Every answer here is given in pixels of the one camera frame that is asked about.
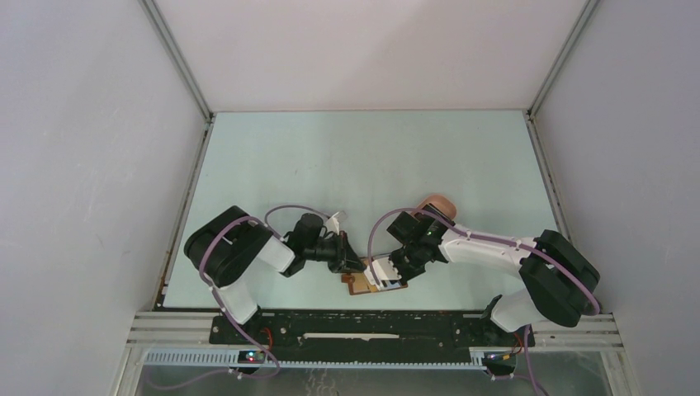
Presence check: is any aluminium frame post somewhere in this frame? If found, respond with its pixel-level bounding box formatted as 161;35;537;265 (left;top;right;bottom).
139;0;215;123
527;0;602;118

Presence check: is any aluminium frame post right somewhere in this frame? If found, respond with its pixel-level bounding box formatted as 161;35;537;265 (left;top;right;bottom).
527;0;602;118

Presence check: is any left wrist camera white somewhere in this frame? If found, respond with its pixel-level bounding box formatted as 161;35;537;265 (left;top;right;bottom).
324;210;348;234

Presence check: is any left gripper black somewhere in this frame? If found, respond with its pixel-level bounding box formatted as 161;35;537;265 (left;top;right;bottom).
304;230;366;273

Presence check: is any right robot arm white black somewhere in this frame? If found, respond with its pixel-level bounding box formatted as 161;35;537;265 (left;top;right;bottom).
368;205;602;345

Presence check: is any pink oval tray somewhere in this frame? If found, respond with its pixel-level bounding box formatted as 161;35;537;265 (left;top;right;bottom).
416;194;457;219

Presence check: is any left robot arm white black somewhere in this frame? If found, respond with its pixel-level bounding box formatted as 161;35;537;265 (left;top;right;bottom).
183;205;366;344

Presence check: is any aluminium frame post left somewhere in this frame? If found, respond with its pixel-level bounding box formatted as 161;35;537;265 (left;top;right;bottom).
139;0;215;123

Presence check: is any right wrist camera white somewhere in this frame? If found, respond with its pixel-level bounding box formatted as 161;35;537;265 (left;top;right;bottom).
364;257;400;290

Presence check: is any brown leather card holder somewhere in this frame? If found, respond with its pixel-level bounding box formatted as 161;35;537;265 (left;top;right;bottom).
340;255;408;295

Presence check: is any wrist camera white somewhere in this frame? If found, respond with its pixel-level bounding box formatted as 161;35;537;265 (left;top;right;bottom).
364;257;400;290
324;210;348;234

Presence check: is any grey cable duct rail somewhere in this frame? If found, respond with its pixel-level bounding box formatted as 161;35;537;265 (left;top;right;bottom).
143;349;488;371

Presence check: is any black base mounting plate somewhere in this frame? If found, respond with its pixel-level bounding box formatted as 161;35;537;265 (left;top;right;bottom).
209;309;535;364

